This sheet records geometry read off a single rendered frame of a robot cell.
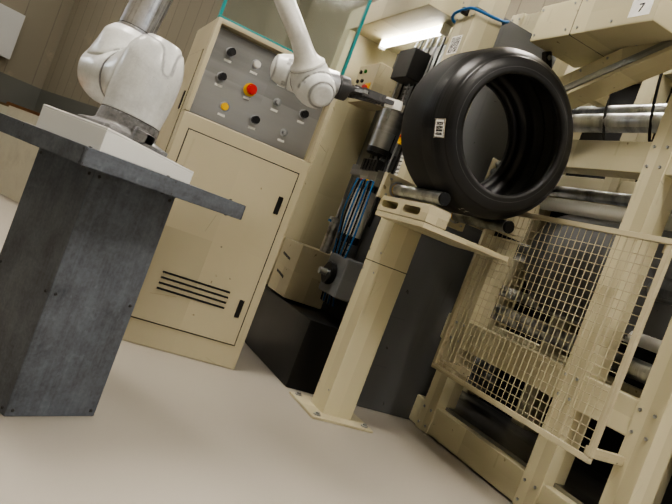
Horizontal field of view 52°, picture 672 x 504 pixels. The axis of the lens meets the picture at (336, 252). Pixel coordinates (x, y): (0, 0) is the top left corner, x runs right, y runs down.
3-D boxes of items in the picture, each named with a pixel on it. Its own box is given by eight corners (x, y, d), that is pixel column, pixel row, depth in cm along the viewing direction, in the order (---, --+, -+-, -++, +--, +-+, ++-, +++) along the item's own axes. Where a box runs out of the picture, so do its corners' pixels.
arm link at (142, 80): (116, 107, 164) (155, 23, 165) (86, 99, 177) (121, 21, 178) (171, 136, 176) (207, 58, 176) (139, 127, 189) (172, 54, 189)
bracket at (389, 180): (375, 196, 259) (384, 171, 258) (458, 231, 275) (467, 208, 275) (379, 197, 256) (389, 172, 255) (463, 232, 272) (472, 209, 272)
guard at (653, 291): (430, 366, 284) (492, 206, 282) (434, 367, 284) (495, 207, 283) (586, 463, 202) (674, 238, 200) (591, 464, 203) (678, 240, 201)
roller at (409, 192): (390, 184, 257) (401, 183, 259) (390, 196, 258) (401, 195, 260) (439, 192, 226) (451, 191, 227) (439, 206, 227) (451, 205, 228)
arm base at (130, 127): (114, 131, 160) (124, 109, 160) (73, 117, 175) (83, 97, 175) (176, 162, 173) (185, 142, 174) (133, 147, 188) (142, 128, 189)
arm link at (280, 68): (308, 92, 220) (319, 104, 209) (262, 78, 213) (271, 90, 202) (319, 59, 216) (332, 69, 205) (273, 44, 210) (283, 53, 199)
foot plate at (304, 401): (288, 393, 280) (290, 388, 280) (345, 407, 291) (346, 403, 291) (311, 418, 256) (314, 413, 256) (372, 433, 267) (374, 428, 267)
